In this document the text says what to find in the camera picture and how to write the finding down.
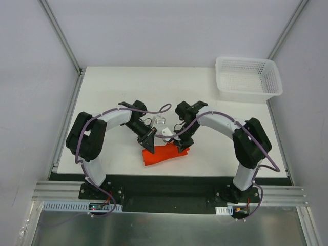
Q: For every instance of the right white cable duct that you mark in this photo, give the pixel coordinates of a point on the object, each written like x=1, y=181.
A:
x=224, y=210

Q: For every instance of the left aluminium frame post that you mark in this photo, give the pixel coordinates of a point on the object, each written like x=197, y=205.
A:
x=60, y=35

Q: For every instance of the right aluminium frame post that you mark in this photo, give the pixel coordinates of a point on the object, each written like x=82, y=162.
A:
x=291, y=23

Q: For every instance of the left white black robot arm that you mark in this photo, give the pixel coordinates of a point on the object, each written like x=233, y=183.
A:
x=86, y=137

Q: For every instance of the aluminium front rail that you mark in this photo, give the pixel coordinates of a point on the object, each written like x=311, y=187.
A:
x=293, y=196

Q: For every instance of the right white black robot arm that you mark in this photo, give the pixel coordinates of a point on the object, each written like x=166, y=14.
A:
x=251, y=143

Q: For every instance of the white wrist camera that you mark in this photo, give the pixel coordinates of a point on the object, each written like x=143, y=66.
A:
x=158, y=122
x=167, y=133

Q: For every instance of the aluminium frame post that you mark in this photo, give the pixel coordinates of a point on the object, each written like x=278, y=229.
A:
x=60, y=35
x=291, y=23

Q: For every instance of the orange t shirt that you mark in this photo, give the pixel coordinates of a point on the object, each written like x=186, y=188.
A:
x=162, y=153

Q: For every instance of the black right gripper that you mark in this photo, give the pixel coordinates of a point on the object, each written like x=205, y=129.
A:
x=184, y=139

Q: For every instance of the left white cable duct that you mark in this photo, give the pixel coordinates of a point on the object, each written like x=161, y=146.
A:
x=65, y=206

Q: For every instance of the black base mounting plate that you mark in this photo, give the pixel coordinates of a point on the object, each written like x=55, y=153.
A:
x=169, y=194

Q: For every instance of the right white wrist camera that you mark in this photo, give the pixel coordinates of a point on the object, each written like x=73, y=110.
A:
x=167, y=133

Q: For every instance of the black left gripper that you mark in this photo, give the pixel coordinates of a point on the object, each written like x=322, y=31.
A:
x=147, y=135

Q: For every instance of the white cable duct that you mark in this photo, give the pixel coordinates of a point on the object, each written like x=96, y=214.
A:
x=224, y=210
x=65, y=206

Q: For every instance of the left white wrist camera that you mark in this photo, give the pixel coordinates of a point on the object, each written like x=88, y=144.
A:
x=158, y=122

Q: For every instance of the white plastic basket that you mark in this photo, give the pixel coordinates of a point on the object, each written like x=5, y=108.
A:
x=247, y=80

